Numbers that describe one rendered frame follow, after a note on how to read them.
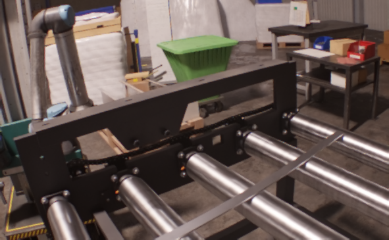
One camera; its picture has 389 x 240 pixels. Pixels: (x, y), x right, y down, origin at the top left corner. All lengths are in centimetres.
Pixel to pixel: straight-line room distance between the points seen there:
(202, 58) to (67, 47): 234
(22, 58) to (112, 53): 254
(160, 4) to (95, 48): 114
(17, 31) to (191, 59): 225
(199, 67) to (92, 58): 148
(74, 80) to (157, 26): 327
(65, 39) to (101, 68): 285
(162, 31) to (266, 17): 353
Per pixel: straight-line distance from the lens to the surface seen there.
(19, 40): 214
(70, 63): 179
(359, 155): 147
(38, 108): 172
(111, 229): 126
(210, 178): 125
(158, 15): 496
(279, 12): 796
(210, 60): 392
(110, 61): 455
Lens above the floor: 155
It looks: 21 degrees down
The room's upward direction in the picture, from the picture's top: 5 degrees counter-clockwise
